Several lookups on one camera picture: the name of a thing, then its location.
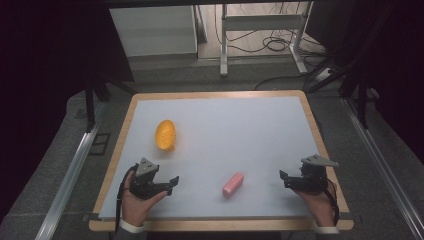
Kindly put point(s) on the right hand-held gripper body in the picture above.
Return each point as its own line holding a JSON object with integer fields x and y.
{"x": 313, "y": 176}

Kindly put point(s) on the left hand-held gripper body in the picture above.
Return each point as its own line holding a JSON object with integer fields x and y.
{"x": 145, "y": 173}

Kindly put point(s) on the person's right hand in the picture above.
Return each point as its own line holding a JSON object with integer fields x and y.
{"x": 316, "y": 206}

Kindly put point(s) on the person's left hand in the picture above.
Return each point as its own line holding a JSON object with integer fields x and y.
{"x": 137, "y": 206}

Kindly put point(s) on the orange fruit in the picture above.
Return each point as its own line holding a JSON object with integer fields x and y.
{"x": 165, "y": 134}

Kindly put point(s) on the pink soap bar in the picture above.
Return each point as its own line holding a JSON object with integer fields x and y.
{"x": 233, "y": 184}

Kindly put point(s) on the dark floor hatch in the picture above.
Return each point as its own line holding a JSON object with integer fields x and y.
{"x": 100, "y": 144}

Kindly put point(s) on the wooden framed white board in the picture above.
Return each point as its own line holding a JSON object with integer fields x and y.
{"x": 226, "y": 140}

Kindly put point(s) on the black metal stand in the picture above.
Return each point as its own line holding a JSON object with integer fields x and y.
{"x": 96, "y": 90}
{"x": 361, "y": 100}

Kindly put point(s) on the white power strip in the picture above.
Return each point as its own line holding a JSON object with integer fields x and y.
{"x": 324, "y": 74}

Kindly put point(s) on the dark curtain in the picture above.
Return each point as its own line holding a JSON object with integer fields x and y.
{"x": 50, "y": 50}
{"x": 393, "y": 66}

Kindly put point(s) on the white cabinet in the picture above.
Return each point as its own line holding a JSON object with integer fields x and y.
{"x": 156, "y": 31}

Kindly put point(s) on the aluminium floor rail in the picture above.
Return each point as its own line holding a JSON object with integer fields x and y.
{"x": 66, "y": 186}
{"x": 383, "y": 166}

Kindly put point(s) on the white metal desk frame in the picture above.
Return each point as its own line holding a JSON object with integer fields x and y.
{"x": 261, "y": 22}

